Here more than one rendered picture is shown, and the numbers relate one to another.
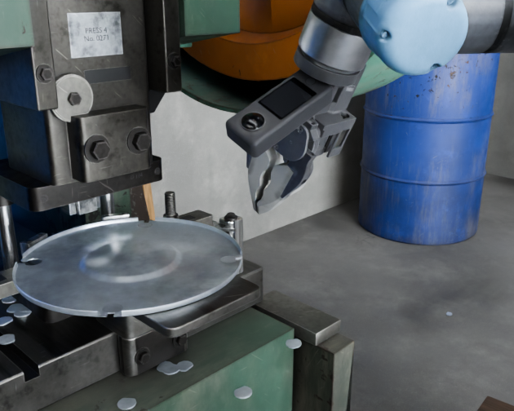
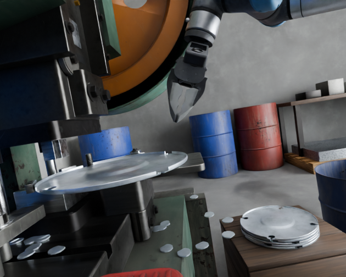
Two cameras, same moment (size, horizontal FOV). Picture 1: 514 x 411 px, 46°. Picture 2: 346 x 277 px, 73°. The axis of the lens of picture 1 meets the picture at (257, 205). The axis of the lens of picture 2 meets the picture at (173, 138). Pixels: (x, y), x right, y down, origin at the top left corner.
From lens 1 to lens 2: 0.54 m
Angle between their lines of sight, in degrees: 42
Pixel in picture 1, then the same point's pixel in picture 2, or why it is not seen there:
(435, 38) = not seen: outside the picture
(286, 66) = (125, 86)
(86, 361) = (124, 237)
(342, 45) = (215, 21)
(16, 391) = (106, 270)
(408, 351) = not seen: hidden behind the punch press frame
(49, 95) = (71, 43)
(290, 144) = (196, 75)
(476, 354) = not seen: hidden behind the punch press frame
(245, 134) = (200, 53)
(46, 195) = (61, 127)
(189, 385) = (181, 226)
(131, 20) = (81, 32)
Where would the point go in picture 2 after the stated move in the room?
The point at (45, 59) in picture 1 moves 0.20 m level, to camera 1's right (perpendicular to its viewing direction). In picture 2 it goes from (67, 18) to (163, 34)
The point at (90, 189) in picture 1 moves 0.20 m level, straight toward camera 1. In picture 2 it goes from (79, 129) to (163, 113)
